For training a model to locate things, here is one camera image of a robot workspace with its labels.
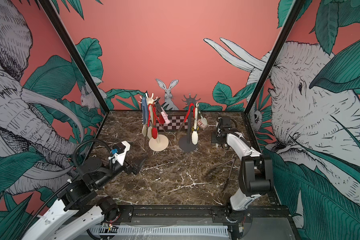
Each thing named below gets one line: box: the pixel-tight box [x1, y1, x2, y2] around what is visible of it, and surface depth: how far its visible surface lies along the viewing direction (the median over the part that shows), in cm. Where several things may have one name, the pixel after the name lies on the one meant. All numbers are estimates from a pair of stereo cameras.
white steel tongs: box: [191, 102, 208, 146], surface depth 79 cm
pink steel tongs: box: [161, 106, 171, 125], surface depth 82 cm
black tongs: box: [209, 158, 236, 193], surface depth 88 cm
